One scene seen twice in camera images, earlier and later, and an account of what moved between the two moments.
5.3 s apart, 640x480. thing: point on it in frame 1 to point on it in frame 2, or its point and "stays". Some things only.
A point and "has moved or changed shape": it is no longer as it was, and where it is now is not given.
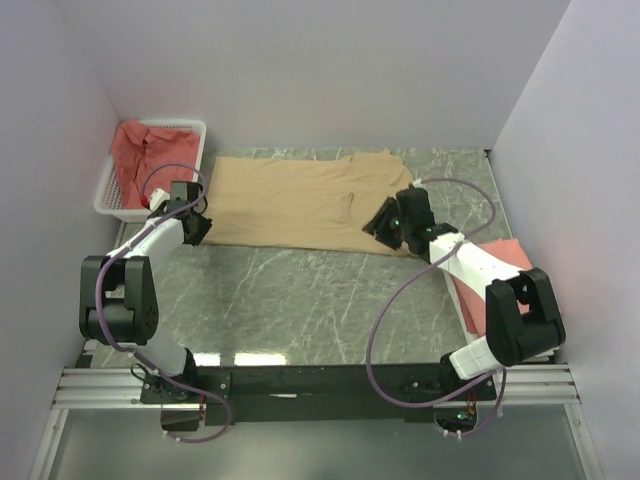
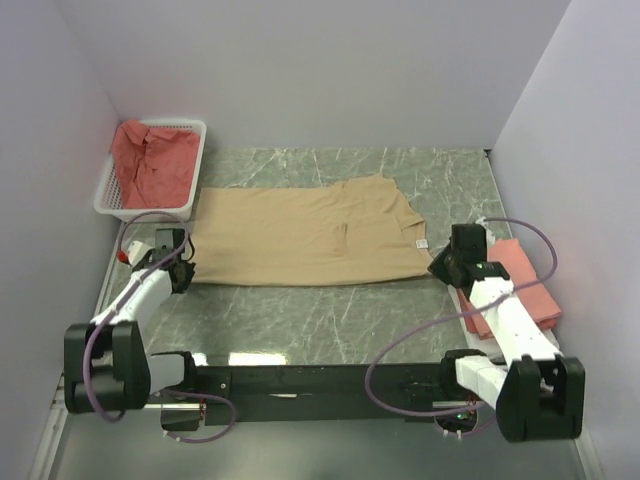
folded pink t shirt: x=506 y=250 stays
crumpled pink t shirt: x=147 y=159 stays
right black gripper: x=378 y=224 to x=436 y=266
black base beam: x=254 y=394 stays
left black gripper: x=204 y=225 to x=189 y=273
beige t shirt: x=304 y=204 has moved or changed shape
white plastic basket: x=110 y=199 stays
